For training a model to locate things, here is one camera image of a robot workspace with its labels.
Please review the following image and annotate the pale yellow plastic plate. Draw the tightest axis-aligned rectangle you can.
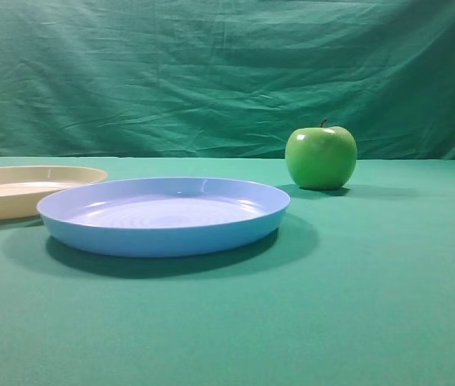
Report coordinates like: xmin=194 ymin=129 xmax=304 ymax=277
xmin=0 ymin=166 xmax=108 ymax=220

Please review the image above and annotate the green backdrop cloth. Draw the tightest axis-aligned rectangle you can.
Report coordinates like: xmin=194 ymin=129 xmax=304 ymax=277
xmin=0 ymin=1 xmax=455 ymax=159

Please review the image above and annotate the blue plastic plate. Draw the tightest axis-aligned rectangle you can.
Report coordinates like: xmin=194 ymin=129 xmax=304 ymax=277
xmin=37 ymin=177 xmax=291 ymax=258

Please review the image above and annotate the green table cloth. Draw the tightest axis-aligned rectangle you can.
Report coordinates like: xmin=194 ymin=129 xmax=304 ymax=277
xmin=0 ymin=158 xmax=455 ymax=385

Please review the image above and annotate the green apple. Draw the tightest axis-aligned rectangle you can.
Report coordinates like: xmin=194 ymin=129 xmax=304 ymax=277
xmin=285 ymin=121 xmax=358 ymax=191

